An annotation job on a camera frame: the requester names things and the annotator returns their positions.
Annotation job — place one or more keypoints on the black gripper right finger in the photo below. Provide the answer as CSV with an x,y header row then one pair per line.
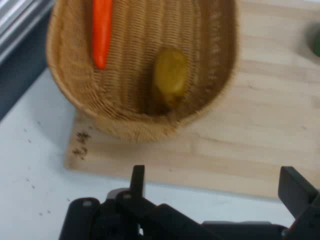
x,y
296,195

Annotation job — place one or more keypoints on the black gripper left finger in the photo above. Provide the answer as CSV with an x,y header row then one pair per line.
x,y
137,190

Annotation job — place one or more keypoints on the light wooden cutting board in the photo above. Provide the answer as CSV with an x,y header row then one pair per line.
x,y
250,140

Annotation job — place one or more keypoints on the woven wicker basket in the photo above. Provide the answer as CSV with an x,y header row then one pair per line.
x,y
140,75

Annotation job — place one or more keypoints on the yellow potato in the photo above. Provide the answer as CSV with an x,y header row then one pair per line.
x,y
170,73

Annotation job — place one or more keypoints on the green round object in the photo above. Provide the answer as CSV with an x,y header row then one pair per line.
x,y
315,41

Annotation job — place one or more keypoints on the orange carrot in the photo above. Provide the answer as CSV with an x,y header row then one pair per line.
x,y
101,32

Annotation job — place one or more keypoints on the silver metal rail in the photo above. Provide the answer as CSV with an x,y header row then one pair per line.
x,y
17,22

